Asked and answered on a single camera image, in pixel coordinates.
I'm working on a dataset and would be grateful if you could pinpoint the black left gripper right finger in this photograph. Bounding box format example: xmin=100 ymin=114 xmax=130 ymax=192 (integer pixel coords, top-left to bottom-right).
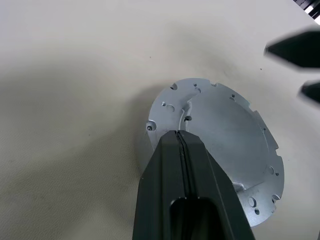
xmin=178 ymin=130 xmax=256 ymax=240

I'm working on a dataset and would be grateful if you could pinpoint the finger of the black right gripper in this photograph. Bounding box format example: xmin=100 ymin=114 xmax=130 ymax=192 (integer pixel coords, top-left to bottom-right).
xmin=297 ymin=80 xmax=320 ymax=110
xmin=263 ymin=24 xmax=320 ymax=74

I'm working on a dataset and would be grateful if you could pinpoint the silver round motor lid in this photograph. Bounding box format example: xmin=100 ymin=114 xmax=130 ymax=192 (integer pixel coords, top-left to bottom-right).
xmin=144 ymin=77 xmax=285 ymax=229

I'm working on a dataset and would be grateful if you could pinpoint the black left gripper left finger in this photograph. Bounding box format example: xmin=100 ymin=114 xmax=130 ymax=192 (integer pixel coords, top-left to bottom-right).
xmin=131 ymin=129 xmax=187 ymax=240

